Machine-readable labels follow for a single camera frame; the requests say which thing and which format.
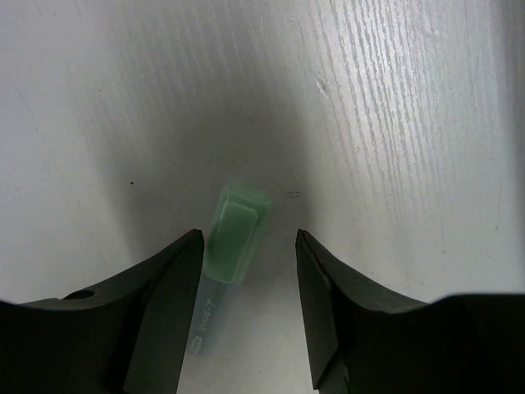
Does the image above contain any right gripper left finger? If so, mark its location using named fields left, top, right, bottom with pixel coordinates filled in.
left=1, top=230, right=204, bottom=393

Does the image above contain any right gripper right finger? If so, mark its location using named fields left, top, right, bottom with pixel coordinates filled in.
left=295, top=230, right=524, bottom=393

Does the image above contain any green highlighter marker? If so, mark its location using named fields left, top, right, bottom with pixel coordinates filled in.
left=187, top=184, right=272, bottom=354

